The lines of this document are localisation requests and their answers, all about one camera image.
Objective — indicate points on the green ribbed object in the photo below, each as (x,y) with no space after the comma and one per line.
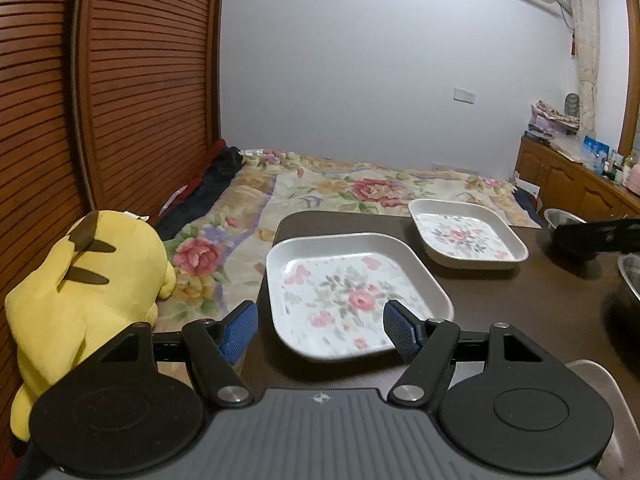
(572,104)

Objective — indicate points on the white curved object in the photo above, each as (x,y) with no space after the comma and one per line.
(607,400)

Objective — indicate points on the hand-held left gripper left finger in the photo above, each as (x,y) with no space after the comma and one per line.
(241,331)

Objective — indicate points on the floral blanket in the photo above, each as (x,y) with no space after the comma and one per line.
(310,190)

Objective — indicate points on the large white floral plate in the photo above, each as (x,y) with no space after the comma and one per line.
(340,280)

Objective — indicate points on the red tassel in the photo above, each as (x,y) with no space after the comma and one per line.
(573,44)

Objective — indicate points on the large steel bowl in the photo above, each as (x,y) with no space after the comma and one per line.
(630,285)

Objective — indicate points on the pink thermos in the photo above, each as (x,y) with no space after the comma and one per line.
(635,175)

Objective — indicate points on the wooden window frame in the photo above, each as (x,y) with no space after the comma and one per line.
(629,60)

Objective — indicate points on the blue packets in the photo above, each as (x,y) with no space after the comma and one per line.
(595,152)

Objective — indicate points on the wooden cabinet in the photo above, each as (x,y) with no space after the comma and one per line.
(565,180)

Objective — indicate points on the wooden louvered wardrobe door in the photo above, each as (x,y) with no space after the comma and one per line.
(140,85)

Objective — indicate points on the pile of folded cloths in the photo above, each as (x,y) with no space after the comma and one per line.
(552,117)

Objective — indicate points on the cream curtain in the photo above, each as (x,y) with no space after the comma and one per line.
(587,60)

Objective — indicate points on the small white floral plate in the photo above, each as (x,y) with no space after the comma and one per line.
(460,235)

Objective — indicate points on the white paper bag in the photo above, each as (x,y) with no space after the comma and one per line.
(529,187)

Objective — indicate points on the small steel bowl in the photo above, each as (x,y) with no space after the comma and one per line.
(562,217)

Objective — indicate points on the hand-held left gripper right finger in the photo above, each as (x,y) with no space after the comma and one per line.
(400,331)

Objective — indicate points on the yellow plush toy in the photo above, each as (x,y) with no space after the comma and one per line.
(75,300)

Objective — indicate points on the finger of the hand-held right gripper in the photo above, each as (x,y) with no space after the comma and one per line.
(595,237)

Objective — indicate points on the dark red and navy cloth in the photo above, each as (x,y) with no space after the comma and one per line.
(210,185)

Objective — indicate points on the white wall switch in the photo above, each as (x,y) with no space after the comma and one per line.
(464,95)

